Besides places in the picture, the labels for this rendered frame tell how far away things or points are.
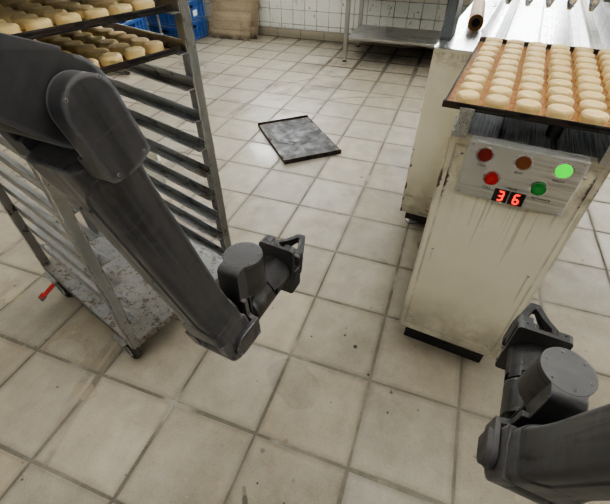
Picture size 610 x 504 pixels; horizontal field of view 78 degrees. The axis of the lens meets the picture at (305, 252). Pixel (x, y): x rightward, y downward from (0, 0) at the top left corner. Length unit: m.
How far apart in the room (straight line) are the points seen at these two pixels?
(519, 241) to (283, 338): 0.87
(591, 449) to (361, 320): 1.25
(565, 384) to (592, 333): 1.39
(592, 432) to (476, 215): 0.78
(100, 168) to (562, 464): 0.42
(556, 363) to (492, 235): 0.67
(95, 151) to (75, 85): 0.04
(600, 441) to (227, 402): 1.16
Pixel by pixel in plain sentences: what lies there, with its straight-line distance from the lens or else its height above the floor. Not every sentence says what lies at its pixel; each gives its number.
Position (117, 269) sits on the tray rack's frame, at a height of 0.15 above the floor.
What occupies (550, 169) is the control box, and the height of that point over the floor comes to 0.81.
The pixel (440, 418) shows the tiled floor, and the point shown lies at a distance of 1.42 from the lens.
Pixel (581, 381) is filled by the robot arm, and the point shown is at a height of 0.87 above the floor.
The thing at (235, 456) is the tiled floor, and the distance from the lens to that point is 1.32.
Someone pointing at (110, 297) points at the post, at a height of 0.38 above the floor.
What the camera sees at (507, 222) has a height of 0.63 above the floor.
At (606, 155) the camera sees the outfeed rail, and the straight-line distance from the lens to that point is 0.99.
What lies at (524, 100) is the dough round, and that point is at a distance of 0.99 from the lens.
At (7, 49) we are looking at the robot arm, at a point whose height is 1.18.
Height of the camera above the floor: 1.23
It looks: 43 degrees down
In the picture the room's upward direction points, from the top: straight up
